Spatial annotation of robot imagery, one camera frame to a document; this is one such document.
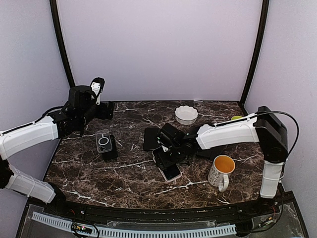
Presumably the white mug orange inside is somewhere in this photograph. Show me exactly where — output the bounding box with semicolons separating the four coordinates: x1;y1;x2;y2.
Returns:
208;155;236;192

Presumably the black left frame post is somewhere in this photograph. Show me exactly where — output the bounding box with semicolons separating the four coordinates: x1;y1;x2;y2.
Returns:
49;0;75;88

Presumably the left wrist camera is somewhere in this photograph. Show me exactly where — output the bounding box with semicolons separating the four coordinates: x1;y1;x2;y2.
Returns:
90;77;105;105

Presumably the white scalloped bowl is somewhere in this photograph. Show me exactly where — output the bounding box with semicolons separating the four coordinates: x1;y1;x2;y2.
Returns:
174;105;199;125

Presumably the black right frame post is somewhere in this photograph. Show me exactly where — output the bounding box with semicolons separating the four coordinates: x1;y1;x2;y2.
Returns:
239;0;270;107

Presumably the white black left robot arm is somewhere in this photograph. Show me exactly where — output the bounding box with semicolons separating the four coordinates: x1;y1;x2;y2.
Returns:
0;78;114;216

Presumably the white phone dark screen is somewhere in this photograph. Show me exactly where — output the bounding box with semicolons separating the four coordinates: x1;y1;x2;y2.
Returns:
152;147;182;182

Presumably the clear magsafe phone case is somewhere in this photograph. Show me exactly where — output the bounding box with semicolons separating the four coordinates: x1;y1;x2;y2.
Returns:
95;129;112;153

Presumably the black front rail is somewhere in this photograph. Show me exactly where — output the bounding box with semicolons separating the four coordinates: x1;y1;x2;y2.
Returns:
24;193;295;225

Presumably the black frame post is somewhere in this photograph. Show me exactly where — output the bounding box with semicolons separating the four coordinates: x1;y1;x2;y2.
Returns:
49;0;75;88
239;0;270;107

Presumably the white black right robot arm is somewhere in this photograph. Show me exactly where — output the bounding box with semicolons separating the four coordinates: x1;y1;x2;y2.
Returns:
153;106;294;215

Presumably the green bowl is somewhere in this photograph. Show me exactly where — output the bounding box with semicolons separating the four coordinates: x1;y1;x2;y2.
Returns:
231;116;243;120

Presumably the white slotted cable duct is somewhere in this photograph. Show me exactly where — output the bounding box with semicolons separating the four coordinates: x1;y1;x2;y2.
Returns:
31;212;237;238

